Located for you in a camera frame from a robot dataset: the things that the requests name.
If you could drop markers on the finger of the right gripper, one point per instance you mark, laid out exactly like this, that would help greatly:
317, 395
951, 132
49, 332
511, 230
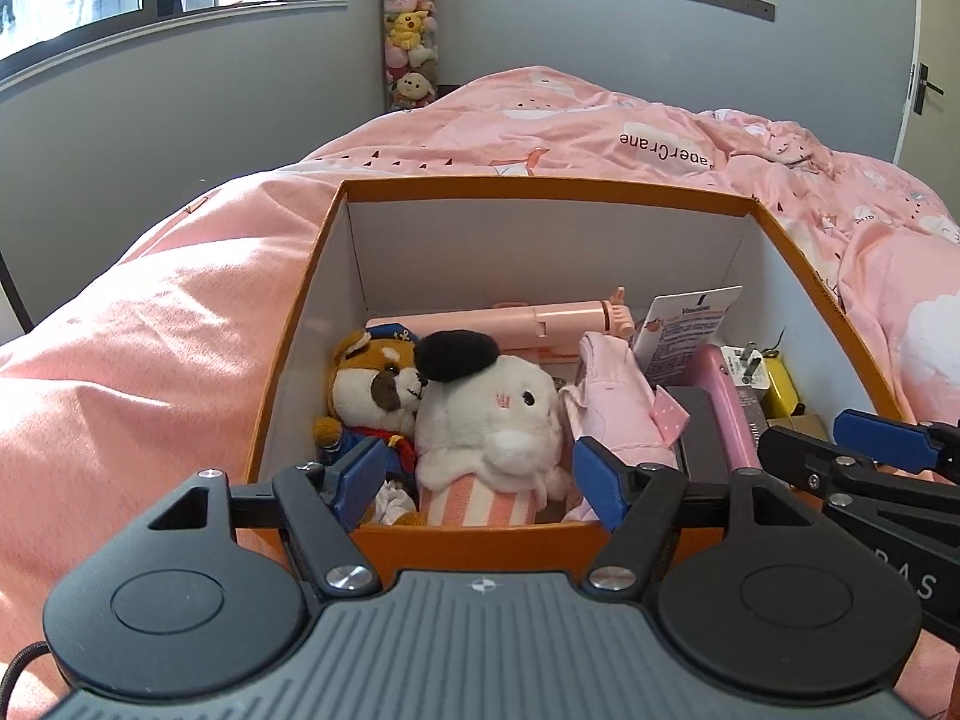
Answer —
905, 446
815, 466

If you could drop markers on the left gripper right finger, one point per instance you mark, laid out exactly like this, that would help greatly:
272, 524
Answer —
645, 509

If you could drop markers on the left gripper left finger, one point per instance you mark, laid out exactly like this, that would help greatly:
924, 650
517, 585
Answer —
314, 508

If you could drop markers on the dark grey small box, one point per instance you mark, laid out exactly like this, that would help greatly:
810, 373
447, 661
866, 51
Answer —
700, 448

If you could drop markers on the pink fabric pouch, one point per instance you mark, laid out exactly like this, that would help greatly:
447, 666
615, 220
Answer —
611, 400

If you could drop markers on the white plug charger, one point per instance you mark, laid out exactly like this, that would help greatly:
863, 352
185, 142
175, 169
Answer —
747, 367

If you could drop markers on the white black plush toy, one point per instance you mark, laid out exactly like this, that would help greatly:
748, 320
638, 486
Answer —
488, 435

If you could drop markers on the yellow small box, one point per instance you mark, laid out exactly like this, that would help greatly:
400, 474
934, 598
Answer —
781, 399

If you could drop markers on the pink flat case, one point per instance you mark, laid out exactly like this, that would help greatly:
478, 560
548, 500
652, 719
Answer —
736, 407

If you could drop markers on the brown red panda plush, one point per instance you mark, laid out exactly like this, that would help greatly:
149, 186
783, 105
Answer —
374, 390

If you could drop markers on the white printed label card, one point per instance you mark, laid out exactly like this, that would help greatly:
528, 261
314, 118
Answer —
676, 326

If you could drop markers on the pink patterned duvet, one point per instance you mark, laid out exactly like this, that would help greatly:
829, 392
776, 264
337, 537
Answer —
163, 361

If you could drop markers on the white box with black edge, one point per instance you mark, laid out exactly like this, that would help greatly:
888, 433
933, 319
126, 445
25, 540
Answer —
15, 320

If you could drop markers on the clear tube of plush toys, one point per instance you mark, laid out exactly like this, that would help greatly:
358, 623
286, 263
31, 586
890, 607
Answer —
409, 53

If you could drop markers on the door with black handle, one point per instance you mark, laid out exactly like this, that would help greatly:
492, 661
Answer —
928, 142

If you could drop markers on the grey wall plate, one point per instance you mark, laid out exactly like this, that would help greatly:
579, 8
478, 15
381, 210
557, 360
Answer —
758, 9

